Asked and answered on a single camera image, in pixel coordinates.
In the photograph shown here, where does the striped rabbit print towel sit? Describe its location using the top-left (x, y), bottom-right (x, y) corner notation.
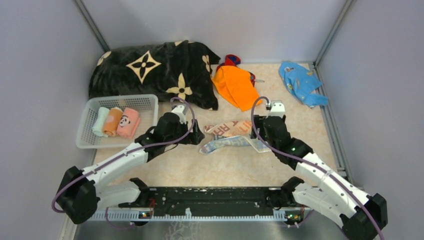
top-left (199, 120), bottom-right (271, 155)

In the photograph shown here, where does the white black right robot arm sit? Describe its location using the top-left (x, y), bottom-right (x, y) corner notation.
top-left (251, 114), bottom-right (388, 240)

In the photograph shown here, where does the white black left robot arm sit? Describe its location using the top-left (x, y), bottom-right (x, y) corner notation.
top-left (51, 112), bottom-right (205, 225)

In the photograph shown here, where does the rolled pink panda towel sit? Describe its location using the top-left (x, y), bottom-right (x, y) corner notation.
top-left (116, 107), bottom-right (140, 139)

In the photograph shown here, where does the blue patterned towel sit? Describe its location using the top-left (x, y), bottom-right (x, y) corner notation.
top-left (278, 61), bottom-right (329, 108)

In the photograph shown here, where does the rolled orange towel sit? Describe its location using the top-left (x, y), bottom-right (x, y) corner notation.
top-left (102, 107), bottom-right (123, 137)

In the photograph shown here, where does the black floral blanket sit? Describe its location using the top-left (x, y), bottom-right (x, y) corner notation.
top-left (88, 40), bottom-right (221, 111)

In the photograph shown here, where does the white plastic basket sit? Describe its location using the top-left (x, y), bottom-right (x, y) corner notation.
top-left (75, 94), bottom-right (159, 149)

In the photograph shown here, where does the rolled white green towel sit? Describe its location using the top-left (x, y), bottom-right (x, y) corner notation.
top-left (91, 107), bottom-right (110, 137)

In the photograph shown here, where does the red blue cloth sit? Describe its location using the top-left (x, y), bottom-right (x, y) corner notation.
top-left (216, 54), bottom-right (256, 87)

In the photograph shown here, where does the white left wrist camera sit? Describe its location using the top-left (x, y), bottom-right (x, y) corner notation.
top-left (171, 104), bottom-right (188, 125)

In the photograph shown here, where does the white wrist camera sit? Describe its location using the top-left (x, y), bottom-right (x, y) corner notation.
top-left (171, 104), bottom-right (188, 125)
top-left (265, 100), bottom-right (286, 118)

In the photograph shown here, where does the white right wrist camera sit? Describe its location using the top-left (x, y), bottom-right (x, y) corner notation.
top-left (265, 100), bottom-right (286, 118)

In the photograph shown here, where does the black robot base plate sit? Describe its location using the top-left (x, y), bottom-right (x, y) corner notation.
top-left (118, 187), bottom-right (306, 217)

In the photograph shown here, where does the aluminium frame rail right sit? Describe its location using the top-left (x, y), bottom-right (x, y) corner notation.
top-left (312, 62), bottom-right (353, 183)

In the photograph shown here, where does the aluminium frame rail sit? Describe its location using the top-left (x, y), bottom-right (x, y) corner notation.
top-left (312, 62), bottom-right (353, 183)
top-left (88, 208), bottom-right (301, 222)

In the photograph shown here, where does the aluminium frame rail front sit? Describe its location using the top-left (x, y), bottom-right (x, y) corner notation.
top-left (88, 208), bottom-right (301, 222)

